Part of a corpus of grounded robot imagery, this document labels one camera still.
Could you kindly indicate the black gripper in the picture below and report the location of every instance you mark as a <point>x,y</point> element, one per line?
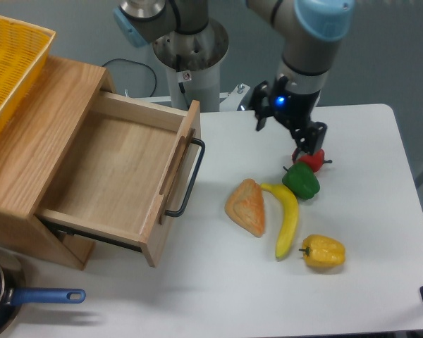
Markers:
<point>292,110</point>

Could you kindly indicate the wooden top drawer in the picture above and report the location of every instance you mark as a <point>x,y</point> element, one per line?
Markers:
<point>127,174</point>

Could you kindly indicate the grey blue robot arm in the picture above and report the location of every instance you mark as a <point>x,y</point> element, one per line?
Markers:
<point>312,31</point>

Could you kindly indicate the wooden drawer cabinet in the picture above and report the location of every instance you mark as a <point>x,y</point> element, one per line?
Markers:
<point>32,147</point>

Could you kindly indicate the red bell pepper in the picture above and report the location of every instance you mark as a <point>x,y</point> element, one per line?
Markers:
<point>315,161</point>

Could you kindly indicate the green bell pepper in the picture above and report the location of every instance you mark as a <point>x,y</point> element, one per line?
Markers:
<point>301,180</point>

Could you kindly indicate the yellow banana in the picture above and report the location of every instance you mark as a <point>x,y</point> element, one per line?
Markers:
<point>289,223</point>

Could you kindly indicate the orange bread slice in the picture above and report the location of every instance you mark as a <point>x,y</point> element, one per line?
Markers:
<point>245,207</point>

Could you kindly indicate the yellow bell pepper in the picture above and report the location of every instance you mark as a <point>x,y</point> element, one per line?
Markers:
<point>320,251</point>

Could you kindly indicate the yellow plastic basket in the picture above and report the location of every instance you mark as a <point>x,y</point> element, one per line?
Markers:
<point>24,48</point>

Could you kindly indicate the white table frame bracket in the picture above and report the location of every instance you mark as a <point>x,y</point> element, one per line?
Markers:
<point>228,101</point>

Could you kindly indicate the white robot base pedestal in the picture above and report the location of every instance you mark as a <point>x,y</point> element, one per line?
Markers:
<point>193,65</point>

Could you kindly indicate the blue handled frying pan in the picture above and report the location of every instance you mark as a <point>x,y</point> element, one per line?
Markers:
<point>14,291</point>

